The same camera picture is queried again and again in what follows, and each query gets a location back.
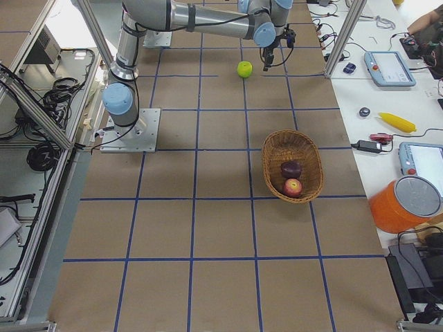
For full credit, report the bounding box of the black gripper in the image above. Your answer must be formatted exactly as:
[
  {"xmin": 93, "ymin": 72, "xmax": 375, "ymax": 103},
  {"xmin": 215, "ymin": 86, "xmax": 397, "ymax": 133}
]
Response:
[{"xmin": 261, "ymin": 43, "xmax": 277, "ymax": 71}]

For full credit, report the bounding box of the green apple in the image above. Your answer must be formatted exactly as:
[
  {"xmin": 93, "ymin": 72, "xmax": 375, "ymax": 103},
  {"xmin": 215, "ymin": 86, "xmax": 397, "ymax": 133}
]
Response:
[{"xmin": 237, "ymin": 61, "xmax": 253, "ymax": 79}]

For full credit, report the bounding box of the dark red apple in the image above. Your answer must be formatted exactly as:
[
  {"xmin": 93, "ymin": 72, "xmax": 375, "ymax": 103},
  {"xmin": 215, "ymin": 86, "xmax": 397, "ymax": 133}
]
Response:
[{"xmin": 280, "ymin": 160, "xmax": 302, "ymax": 179}]

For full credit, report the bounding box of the red yellow apple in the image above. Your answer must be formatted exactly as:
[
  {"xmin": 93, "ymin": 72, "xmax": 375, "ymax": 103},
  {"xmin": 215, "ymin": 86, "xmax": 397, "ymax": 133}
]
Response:
[{"xmin": 282, "ymin": 178, "xmax": 302, "ymax": 198}]

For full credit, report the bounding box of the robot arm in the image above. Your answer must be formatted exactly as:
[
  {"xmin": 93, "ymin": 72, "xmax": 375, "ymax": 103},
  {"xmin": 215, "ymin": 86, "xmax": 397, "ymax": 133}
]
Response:
[{"xmin": 103, "ymin": 1, "xmax": 296, "ymax": 128}]

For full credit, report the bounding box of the woven wicker basket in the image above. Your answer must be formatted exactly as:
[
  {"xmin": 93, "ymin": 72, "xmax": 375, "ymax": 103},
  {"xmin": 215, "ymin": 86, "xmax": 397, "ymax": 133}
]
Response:
[{"xmin": 262, "ymin": 129, "xmax": 323, "ymax": 204}]

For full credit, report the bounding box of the upper teach pendant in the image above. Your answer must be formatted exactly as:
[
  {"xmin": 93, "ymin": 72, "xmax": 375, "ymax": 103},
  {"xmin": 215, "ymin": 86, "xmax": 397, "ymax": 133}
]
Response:
[{"xmin": 364, "ymin": 51, "xmax": 416, "ymax": 87}]

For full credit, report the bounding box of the teach pendant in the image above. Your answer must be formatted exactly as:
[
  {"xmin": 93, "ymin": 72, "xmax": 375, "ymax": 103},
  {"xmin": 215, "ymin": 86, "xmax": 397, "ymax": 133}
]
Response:
[
  {"xmin": 364, "ymin": 51, "xmax": 416, "ymax": 87},
  {"xmin": 398, "ymin": 142, "xmax": 442, "ymax": 185}
]

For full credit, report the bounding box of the black power adapter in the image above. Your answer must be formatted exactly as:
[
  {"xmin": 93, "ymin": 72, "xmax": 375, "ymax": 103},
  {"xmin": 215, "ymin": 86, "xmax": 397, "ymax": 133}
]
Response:
[{"xmin": 352, "ymin": 140, "xmax": 383, "ymax": 154}]

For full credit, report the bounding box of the yellow toy corn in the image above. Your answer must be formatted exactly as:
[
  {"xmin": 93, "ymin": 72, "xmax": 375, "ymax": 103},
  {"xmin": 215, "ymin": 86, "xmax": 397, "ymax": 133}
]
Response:
[{"xmin": 378, "ymin": 112, "xmax": 417, "ymax": 133}]

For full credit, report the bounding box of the lower teach pendant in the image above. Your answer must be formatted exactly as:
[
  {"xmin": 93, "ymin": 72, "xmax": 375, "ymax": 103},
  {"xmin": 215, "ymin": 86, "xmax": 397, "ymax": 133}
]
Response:
[{"xmin": 398, "ymin": 142, "xmax": 442, "ymax": 185}]

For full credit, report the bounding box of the orange bucket with grey lid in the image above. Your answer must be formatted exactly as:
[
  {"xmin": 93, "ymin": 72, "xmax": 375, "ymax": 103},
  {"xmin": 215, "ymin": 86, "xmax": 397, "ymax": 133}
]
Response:
[{"xmin": 369, "ymin": 176, "xmax": 442, "ymax": 234}]

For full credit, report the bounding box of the aluminium frame post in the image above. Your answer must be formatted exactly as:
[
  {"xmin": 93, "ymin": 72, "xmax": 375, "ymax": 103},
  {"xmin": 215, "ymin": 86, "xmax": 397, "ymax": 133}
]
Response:
[{"xmin": 324, "ymin": 0, "xmax": 367, "ymax": 78}]

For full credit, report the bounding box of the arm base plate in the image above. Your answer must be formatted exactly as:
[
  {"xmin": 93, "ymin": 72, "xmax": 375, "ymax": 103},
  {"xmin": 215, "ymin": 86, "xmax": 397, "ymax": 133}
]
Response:
[
  {"xmin": 99, "ymin": 109, "xmax": 161, "ymax": 153},
  {"xmin": 143, "ymin": 30, "xmax": 172, "ymax": 48}
]

